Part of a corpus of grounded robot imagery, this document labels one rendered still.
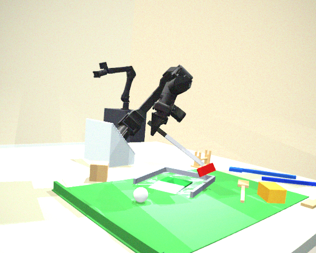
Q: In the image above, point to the yellow block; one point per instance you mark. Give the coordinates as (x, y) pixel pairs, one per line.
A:
(271, 192)

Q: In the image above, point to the blue golf putter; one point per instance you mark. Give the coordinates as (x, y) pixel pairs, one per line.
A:
(289, 181)

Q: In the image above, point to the white golf ball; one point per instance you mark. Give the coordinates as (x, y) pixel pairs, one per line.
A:
(140, 194)

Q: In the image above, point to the green flat mat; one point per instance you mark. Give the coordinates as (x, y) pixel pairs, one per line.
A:
(176, 223)

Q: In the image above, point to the blue long thin rod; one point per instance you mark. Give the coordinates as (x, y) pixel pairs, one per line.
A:
(282, 175)

